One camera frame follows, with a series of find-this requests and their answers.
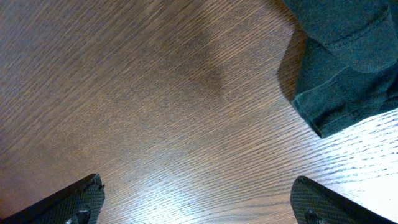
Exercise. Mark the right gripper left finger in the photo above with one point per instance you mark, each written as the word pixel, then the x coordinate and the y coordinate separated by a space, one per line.
pixel 79 203

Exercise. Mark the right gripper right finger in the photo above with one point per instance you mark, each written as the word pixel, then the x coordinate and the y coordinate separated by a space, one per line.
pixel 312 202

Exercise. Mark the dark teal garment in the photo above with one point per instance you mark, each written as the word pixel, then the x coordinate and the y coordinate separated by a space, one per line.
pixel 349 67

